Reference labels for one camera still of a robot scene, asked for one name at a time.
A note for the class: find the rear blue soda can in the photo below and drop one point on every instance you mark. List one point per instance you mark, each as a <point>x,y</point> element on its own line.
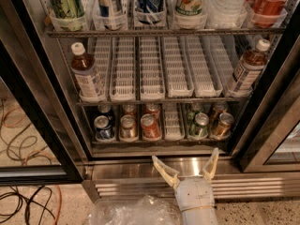
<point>106,110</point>

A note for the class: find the green soda can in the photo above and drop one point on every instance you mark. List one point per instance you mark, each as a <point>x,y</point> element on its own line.
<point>193,109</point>
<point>199,126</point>

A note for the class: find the front bronze soda can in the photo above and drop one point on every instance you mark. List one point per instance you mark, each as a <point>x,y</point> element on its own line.
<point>222,127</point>

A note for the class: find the front red soda can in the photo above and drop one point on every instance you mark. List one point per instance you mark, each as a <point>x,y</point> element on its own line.
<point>150,127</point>

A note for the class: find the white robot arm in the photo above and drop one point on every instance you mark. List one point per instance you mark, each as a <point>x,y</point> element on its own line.
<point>199,216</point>

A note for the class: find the white bottom shelf tray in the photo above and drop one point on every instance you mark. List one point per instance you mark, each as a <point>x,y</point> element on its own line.
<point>173,125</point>

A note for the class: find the fridge door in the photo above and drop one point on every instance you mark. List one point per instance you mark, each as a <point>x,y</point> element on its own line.
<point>274,150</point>
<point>34,71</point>

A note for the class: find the rear gold soda can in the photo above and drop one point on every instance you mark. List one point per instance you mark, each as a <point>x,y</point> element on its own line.
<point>129,109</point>

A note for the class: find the red soda can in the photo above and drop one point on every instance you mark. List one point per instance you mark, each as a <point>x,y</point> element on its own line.
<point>150,127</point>
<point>154,109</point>

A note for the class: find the clear water bottle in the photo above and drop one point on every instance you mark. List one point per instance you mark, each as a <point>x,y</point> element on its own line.
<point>224,13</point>

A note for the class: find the front blue soda can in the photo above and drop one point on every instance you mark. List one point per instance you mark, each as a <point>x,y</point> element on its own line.
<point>103,127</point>

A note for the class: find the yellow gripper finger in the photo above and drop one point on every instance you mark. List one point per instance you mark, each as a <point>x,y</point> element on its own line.
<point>209,169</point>
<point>169,174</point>

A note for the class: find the tea bottle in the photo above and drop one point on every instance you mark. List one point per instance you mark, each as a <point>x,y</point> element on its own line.
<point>249,67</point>
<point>86,72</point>

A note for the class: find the blue tall can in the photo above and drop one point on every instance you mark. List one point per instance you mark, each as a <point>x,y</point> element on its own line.
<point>149,11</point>

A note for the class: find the rear bronze soda can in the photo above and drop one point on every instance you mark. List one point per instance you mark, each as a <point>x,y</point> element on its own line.
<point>217,109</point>

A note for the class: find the green tall can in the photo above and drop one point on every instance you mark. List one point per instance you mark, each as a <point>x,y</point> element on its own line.
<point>69,10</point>

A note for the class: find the blue soda can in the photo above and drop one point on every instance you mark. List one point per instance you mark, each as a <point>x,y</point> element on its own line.
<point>106,110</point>
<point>103,127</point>

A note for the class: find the coca-cola bottle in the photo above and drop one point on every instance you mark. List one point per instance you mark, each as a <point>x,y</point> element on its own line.
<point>265,13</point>

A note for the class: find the left fridge door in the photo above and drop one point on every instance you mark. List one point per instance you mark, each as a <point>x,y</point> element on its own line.
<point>34,71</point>

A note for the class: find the left tea bottle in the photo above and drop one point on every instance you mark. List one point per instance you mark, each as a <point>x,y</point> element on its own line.
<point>86,72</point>

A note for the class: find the rear red soda can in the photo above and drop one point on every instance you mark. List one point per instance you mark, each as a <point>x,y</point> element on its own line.
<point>154,109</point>

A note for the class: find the gold soda can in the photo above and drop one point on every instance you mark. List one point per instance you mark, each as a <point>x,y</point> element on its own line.
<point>128,130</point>
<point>129,109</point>

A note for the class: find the right tea bottle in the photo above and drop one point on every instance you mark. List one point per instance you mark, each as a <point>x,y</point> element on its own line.
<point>249,67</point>

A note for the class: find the blue silver slim can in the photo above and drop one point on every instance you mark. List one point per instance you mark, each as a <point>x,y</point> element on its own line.
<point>110,10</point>

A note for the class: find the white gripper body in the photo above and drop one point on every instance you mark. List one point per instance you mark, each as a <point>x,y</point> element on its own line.
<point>194,193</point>

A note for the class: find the steel fridge vent grille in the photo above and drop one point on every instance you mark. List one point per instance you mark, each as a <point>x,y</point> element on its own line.
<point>223,189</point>

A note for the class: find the bronze soda can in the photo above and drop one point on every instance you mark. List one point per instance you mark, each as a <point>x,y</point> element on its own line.
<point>217,109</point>
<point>222,127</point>

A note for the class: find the middle wire shelf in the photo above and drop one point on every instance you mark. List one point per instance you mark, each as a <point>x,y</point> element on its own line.
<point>166,100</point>

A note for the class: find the wire shelf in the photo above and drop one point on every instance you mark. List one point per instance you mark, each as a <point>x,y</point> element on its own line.
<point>165,33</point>
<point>166,100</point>

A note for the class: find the clear plastic bin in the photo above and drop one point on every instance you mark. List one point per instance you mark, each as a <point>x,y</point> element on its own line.
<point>148,210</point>

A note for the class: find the front gold soda can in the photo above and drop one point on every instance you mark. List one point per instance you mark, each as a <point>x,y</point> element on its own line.
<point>128,130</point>

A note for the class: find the right fridge door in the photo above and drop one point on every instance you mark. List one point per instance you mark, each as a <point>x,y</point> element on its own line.
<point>274,150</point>

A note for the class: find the top wire shelf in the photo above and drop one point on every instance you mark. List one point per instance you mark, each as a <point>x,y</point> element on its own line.
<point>165,33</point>

